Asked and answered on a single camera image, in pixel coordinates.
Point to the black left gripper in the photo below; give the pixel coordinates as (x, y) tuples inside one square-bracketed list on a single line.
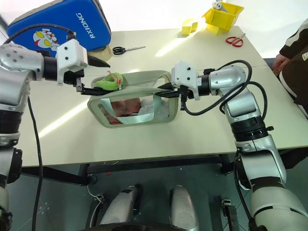
[(71, 77)]

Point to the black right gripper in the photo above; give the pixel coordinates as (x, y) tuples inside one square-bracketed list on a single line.
[(185, 92)]

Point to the green pouch with clear window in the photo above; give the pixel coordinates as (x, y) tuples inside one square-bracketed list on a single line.
[(142, 83)]

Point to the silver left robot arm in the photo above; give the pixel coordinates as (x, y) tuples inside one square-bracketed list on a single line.
[(14, 79)]

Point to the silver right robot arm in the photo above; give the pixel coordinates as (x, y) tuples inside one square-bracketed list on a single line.
[(260, 154)]

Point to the white item inside pouch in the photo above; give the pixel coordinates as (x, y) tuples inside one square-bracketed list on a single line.
[(148, 104)]

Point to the pink item inside pouch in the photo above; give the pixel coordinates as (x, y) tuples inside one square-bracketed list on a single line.
[(126, 108)]

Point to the person's bare hand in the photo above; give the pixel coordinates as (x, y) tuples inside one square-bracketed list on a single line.
[(280, 62)]

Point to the beige tape roll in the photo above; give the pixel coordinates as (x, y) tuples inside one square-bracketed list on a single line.
[(103, 55)]

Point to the blue cartoon print case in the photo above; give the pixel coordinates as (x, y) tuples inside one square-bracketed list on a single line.
[(72, 19)]

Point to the small yellow box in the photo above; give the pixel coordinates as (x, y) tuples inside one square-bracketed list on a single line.
[(187, 29)]

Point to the yellow plastic bin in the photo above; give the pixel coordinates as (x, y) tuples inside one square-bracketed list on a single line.
[(221, 18)]

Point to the white item in bin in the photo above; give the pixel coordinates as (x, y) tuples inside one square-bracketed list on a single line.
[(217, 4)]

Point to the silver right robot leg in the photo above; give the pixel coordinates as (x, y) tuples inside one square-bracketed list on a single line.
[(183, 207)]

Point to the silver robot leg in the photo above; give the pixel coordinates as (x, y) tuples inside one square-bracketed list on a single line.
[(183, 207), (122, 204)]

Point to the silver left robot leg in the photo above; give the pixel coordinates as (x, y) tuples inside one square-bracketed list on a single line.
[(122, 204)]

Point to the person in brown jacket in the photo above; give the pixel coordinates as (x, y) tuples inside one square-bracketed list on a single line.
[(297, 62)]

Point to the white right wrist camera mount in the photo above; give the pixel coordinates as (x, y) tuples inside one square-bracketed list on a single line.
[(185, 74)]

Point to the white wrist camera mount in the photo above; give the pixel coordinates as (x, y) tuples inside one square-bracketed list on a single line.
[(69, 54), (185, 74)]

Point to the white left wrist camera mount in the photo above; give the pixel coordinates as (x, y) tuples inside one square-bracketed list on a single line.
[(69, 54)]

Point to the black table frame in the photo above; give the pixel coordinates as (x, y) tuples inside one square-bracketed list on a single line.
[(144, 166)]

